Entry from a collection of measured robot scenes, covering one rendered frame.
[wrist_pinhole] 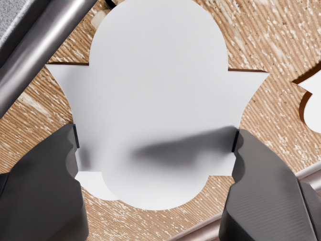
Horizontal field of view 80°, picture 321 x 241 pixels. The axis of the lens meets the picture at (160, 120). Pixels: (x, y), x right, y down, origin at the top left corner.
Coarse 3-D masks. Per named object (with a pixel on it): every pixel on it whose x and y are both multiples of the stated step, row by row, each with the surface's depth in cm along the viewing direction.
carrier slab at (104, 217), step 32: (32, 96) 24; (64, 96) 24; (0, 128) 26; (32, 128) 26; (0, 160) 29; (224, 192) 32; (96, 224) 36; (128, 224) 36; (160, 224) 36; (192, 224) 36
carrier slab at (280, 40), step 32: (224, 0) 19; (256, 0) 19; (288, 0) 19; (320, 0) 19; (224, 32) 20; (256, 32) 20; (288, 32) 20; (320, 32) 20; (256, 64) 22; (288, 64) 22; (256, 96) 24; (288, 96) 24; (256, 128) 26; (288, 128) 26; (288, 160) 28; (320, 160) 28
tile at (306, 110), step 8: (320, 64) 22; (312, 72) 22; (320, 72) 21; (296, 80) 23; (304, 80) 22; (312, 80) 22; (320, 80) 22; (304, 88) 22; (312, 88) 22; (320, 88) 22; (304, 96) 23; (312, 96) 22; (320, 96) 22; (304, 104) 23; (312, 104) 23; (320, 104) 23; (304, 112) 24; (312, 112) 23; (320, 112) 23; (304, 120) 24; (312, 120) 24; (320, 120) 24; (312, 128) 24; (320, 128) 24
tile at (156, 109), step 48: (144, 0) 9; (192, 0) 9; (96, 48) 10; (144, 48) 10; (192, 48) 10; (96, 96) 11; (144, 96) 11; (192, 96) 11; (240, 96) 11; (96, 144) 13; (144, 144) 13; (192, 144) 13; (144, 192) 14; (192, 192) 14
